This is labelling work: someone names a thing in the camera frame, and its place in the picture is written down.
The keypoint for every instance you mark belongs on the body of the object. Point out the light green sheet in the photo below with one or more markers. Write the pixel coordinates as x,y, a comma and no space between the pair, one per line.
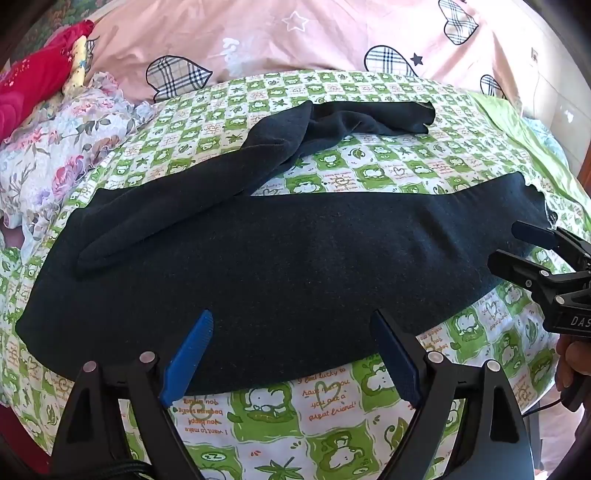
531,134

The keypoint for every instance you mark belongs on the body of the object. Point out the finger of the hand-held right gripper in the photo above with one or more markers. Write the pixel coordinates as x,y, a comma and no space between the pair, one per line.
535,233
512,265

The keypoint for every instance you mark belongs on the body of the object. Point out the light blue cloth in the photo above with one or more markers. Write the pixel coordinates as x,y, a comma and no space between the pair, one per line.
551,138

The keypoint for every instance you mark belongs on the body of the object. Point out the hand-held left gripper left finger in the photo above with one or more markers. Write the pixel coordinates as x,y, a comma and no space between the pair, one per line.
189,355

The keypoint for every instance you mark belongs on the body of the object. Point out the green printed bedsheet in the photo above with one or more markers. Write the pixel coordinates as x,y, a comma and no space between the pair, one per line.
323,434

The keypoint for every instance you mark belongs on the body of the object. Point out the person's right hand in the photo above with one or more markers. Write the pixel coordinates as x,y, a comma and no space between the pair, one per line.
570,360

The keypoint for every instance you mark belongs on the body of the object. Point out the pink quilt with plaid hearts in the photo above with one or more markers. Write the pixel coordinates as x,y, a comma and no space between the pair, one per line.
300,41

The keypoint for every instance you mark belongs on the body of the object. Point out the black pants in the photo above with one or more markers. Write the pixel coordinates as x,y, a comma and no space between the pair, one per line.
277,277

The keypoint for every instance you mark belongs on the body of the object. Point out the floral ruffled pillow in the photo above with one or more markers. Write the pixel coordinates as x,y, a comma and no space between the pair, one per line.
55,157

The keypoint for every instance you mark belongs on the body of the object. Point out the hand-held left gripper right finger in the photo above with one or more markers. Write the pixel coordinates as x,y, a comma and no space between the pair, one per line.
397,364

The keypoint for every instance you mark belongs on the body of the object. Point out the yellow patterned cloth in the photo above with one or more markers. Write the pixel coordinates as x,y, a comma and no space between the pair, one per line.
76,69

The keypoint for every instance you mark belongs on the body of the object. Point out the wall socket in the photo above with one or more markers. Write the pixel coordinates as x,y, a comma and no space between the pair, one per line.
535,54

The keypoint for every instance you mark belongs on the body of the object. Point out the red cloth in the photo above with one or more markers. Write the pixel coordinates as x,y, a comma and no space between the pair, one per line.
27,87

